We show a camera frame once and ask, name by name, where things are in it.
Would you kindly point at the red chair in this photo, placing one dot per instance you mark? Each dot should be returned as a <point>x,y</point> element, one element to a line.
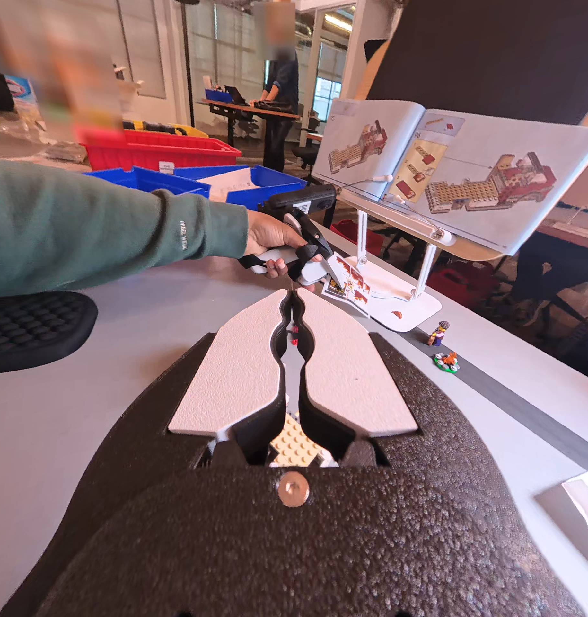
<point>462,282</point>
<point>356,236</point>

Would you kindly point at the white desk stand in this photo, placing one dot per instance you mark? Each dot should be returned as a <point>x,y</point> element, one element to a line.
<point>409,311</point>

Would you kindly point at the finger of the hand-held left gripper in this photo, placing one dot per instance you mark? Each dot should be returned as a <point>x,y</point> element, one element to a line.
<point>335,270</point>

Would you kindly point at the wooden work table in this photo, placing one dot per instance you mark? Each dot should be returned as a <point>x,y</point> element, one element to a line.
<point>245,110</point>

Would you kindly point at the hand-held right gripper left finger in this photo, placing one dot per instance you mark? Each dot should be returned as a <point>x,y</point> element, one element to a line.
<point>231,376</point>

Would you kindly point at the open instruction booklet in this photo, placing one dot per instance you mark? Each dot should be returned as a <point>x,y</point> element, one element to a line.
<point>467,159</point>

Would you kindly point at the grey desk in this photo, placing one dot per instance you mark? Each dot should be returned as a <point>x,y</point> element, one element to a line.
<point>82,409</point>

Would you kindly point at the clear plastic bag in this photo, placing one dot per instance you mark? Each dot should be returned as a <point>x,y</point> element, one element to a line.
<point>24,130</point>

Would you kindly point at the toy minifigure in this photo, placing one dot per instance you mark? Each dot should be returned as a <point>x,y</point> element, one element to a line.
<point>438,333</point>

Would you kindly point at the yellow storage bin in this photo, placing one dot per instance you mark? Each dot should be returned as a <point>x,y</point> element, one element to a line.
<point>178,129</point>

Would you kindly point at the black ribbed cushion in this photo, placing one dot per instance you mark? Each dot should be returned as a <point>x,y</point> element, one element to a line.
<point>33,328</point>

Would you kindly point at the black partition panel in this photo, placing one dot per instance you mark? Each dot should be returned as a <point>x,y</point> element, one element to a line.
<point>491,48</point>

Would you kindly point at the printed sticker sheet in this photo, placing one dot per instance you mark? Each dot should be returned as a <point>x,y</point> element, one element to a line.
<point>351,284</point>

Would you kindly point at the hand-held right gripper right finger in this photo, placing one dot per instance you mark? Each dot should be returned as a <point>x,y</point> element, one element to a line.
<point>356,381</point>

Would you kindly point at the white folded paper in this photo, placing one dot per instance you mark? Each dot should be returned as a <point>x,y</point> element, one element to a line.
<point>226,183</point>

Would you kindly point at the blue storage bin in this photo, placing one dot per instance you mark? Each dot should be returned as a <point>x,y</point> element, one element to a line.
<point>274,185</point>
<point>149,181</point>

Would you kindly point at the brick campfire model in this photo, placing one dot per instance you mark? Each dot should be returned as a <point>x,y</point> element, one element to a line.
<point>447,361</point>

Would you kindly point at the person's left hand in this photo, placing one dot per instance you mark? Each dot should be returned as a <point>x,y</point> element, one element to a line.
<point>269,231</point>

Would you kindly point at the red storage bin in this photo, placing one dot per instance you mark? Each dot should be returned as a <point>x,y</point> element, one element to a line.
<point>154,149</point>

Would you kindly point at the red and tan brick truck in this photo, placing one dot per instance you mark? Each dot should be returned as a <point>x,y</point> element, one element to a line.
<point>294,443</point>

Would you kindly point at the person's left forearm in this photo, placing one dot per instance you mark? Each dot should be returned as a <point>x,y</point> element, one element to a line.
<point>106,226</point>

